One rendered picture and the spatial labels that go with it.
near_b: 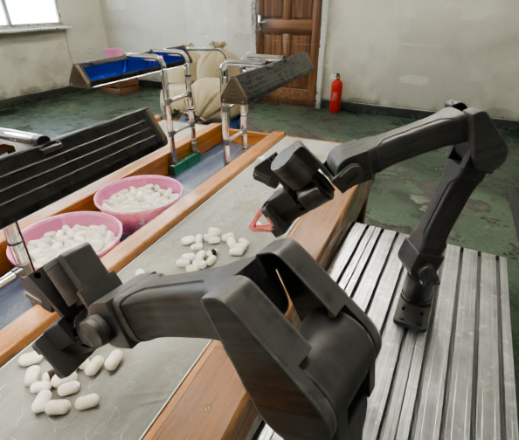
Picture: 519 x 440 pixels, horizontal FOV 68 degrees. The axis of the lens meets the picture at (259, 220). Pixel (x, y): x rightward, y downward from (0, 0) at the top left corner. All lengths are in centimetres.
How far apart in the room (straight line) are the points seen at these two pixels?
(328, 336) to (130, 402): 46
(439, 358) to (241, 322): 67
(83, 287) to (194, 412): 26
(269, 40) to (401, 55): 170
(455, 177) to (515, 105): 441
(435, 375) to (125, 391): 56
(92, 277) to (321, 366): 32
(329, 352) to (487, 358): 67
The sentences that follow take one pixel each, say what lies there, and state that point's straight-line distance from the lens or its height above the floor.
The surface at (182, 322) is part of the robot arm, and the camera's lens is 36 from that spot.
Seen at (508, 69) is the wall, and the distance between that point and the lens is 514.
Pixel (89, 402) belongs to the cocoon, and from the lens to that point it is 70.
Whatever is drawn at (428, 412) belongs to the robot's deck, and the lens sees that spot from 80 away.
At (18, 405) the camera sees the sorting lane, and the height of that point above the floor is 74.
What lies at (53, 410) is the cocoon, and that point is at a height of 76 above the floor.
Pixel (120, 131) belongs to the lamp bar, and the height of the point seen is 109.
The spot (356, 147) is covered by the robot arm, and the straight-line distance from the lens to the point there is 72.
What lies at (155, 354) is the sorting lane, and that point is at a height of 74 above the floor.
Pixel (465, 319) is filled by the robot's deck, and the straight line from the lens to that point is 99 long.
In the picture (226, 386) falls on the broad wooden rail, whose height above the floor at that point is 76.
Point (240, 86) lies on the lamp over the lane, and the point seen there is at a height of 109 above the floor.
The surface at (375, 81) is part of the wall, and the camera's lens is 527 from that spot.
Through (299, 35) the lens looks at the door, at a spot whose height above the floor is 88.
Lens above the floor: 129
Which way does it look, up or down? 30 degrees down
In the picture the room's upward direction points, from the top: straight up
